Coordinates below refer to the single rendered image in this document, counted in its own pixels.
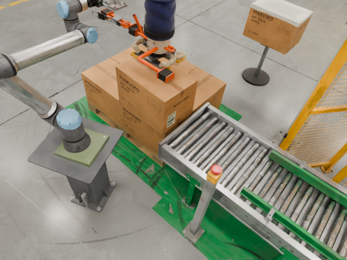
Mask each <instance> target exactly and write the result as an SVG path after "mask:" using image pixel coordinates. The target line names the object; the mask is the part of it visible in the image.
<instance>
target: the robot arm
mask: <svg viewBox="0 0 347 260"><path fill-rule="evenodd" d="M107 5H109V4H108V3H106V2H103V0H61V1H60V2H58V3H57V6H56V8H57V11H58V14H59V15H60V17H61V18H63V20H64V23H65V27H66V32H67V33H66V34H64V35H61V36H58V37H55V38H53V39H50V40H47V41H44V42H41V43H39V44H36V45H33V46H31V47H28V48H25V49H23V50H20V51H17V52H15V53H12V54H9V55H7V54H4V53H2V54H0V88H1V89H2V90H4V91H5V92H7V93H8V94H10V95H11V96H13V97H14V98H16V99H17V100H19V101H21V102H22V103H24V104H25V105H27V106H28V107H30V108H31V109H33V110H34V111H36V113H37V116H38V117H40V118H41V119H43V120H44V121H46V122H47V123H49V124H50V125H52V126H53V127H55V128H56V129H58V130H59V131H60V132H61V133H62V135H63V137H64V141H63V145H64V148H65V150H66V151H68V152H70V153H79V152H82V151H84V150H86V149H87V148H88V147H89V146H90V143H91V139H90V136H89V135H88V134H87V133H86V132H85V129H84V125H83V122H82V118H81V116H80V114H79V112H78V111H76V110H75V109H71V108H68V109H66V108H64V107H63V106H61V105H60V104H59V103H57V102H56V101H55V100H54V99H47V98H46V97H45V96H44V95H42V94H41V93H40V92H38V91H37V90H36V89H34V88H33V87H32V86H30V85H29V84H28V83H26V82H25V81H24V80H22V79H21V78H19V77H18V76H17V73H18V71H19V70H22V69H25V68H27V67H29V66H32V65H34V64H36V63H39V62H41V61H44V60H46V59H48V58H51V57H53V56H55V55H58V54H60V53H63V52H65V51H67V50H70V49H72V48H74V47H77V46H79V45H83V44H85V43H87V42H88V43H91V44H93V43H95V42H96V41H97V39H98V32H97V30H96V29H94V28H93V27H90V26H88V25H85V24H83V23H81V22H80V21H79V18H78V13H80V12H82V11H85V10H87V9H88V7H89V8H91V7H94V6H96V7H98V8H99V7H101V6H106V7H108V6H107Z"/></svg>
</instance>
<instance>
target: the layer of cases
mask: <svg viewBox="0 0 347 260"><path fill-rule="evenodd" d="M138 47H139V49H141V50H142V51H144V52H145V51H147V50H148V48H146V47H144V46H143V45H142V44H140V45H138ZM134 51H135V50H134V49H133V47H130V48H128V49H126V50H124V51H123V52H121V53H119V54H117V55H115V56H113V57H111V58H109V59H107V60H105V61H103V62H101V63H99V64H97V65H95V66H93V67H92V68H90V69H88V70H86V71H84V72H82V73H81V75H82V79H83V83H84V88H85V92H86V96H87V100H88V101H89V102H90V103H91V104H93V105H94V106H95V107H96V108H98V109H99V110H101V111H102V112H103V113H104V114H106V115H107V116H108V117H110V118H111V119H112V120H113V121H115V122H116V123H117V124H118V125H120V126H121V127H122V128H124V129H125V130H126V131H127V132H129V133H130V134H131V135H132V136H134V137H135V138H136V139H138V140H139V141H140V142H141V143H143V144H144V145H145V146H147V147H148V148H149V149H150V150H152V151H153V152H154V153H155V154H157V155H158V149H159V142H160V141H162V140H163V139H164V138H165V137H166V136H168V135H169V134H170V133H171V132H172V131H174V130H175V129H176V128H177V127H178V126H179V125H181V124H182V123H183V122H184V121H185V120H187V119H188V118H189V117H190V116H191V115H193V114H194V113H195V112H196V111H197V110H199V109H200V108H201V107H202V106H203V105H204V104H206V103H207V102H209V103H210V105H212V106H213V107H215V108H217V109H219V107H220V104H221V101H222V98H223V94H224V91H225V87H226V83H225V82H224V81H222V80H220V79H218V78H217V77H215V76H213V75H211V74H210V73H208V72H206V71H204V70H202V69H201V68H199V67H197V66H195V65H193V64H192V63H190V62H188V61H186V60H183V61H182V62H180V63H176V62H175V63H174V64H173V65H175V66H176V67H178V68H179V69H181V70H182V71H184V72H186V73H187V74H189V75H190V76H192V77H193V78H195V79H197V80H198V84H197V90H196V95H195V101H194V106H193V112H192V114H190V115H189V116H188V117H186V118H185V119H184V120H182V121H181V122H180V123H178V124H177V125H176V126H174V127H173V128H172V129H170V130H169V131H168V132H166V133H165V134H164V135H162V134H160V133H159V132H158V131H157V130H155V129H154V128H153V127H152V126H151V125H149V124H148V123H147V122H146V121H144V120H143V119H142V118H141V117H139V116H138V115H137V114H136V113H134V112H133V111H132V110H130V109H129V108H128V107H127V106H125V105H124V104H123V103H122V102H121V101H119V95H118V86H117V76H116V67H115V66H117V65H119V64H121V63H123V62H125V61H127V60H129V59H131V58H133V56H131V53H132V52H134Z"/></svg>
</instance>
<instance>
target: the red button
mask: <svg viewBox="0 0 347 260"><path fill-rule="evenodd" d="M210 171H211V173H212V174H214V175H220V174H221V173H222V168H221V166H219V165H212V166H211V169H210Z"/></svg>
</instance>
